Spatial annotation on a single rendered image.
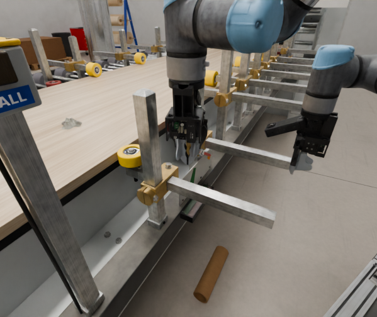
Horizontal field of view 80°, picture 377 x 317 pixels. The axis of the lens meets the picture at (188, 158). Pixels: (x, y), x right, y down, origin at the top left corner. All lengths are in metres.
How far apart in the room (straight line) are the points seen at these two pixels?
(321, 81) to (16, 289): 0.89
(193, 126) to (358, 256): 1.53
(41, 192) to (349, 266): 1.63
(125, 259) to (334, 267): 1.29
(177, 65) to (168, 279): 1.20
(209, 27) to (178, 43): 0.07
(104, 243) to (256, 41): 0.70
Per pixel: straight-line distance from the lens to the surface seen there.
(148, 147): 0.53
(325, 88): 0.64
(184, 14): 0.41
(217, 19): 0.37
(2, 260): 0.69
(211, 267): 1.36
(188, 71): 0.43
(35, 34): 1.61
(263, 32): 0.35
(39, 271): 0.78
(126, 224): 0.85
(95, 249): 0.81
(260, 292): 1.44
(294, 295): 1.49
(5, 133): 0.33
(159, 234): 0.70
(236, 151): 0.77
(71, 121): 0.92
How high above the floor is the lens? 1.24
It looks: 33 degrees down
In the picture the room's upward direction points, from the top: straight up
